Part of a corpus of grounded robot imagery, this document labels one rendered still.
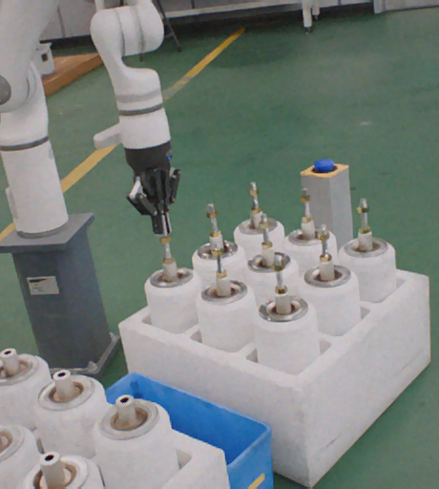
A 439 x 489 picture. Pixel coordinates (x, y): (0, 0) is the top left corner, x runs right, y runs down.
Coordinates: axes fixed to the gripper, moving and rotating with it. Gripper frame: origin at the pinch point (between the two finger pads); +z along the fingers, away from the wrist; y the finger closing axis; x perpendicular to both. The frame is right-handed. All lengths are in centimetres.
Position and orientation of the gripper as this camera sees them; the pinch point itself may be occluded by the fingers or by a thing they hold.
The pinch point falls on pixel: (161, 223)
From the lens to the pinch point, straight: 120.2
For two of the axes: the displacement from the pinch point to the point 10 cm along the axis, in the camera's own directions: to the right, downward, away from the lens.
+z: 1.3, 9.1, 4.0
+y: 4.8, -4.1, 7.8
